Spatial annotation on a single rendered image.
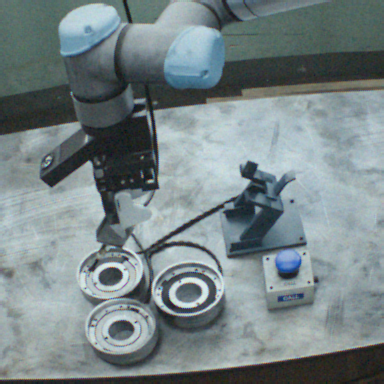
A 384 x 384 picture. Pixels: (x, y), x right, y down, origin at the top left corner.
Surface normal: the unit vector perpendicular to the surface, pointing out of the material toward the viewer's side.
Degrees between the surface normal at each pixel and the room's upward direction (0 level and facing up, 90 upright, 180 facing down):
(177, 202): 0
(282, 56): 90
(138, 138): 90
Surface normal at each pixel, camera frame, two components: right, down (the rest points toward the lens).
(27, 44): 0.04, 0.70
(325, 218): -0.12, -0.70
